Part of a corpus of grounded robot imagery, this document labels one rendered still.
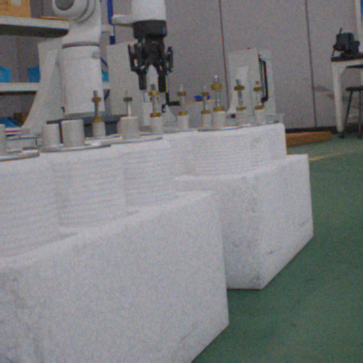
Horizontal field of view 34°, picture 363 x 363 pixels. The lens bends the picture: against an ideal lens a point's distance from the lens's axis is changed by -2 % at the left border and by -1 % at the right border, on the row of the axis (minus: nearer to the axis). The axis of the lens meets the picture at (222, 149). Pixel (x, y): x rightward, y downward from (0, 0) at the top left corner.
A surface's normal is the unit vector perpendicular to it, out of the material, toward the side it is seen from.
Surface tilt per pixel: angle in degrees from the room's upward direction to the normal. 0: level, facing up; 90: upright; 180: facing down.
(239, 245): 90
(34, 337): 90
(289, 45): 90
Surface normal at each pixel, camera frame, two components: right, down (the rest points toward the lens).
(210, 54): -0.62, 0.09
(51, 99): 0.78, -0.03
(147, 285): 0.93, -0.06
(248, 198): -0.35, 0.07
